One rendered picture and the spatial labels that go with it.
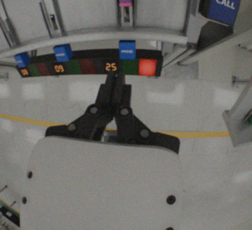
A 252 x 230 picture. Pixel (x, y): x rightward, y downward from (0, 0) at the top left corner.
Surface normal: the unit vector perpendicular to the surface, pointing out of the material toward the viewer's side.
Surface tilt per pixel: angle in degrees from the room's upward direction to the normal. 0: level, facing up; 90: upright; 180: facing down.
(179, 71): 0
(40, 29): 45
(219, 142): 0
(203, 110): 0
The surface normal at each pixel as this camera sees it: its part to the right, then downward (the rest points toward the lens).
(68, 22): -0.10, 0.79
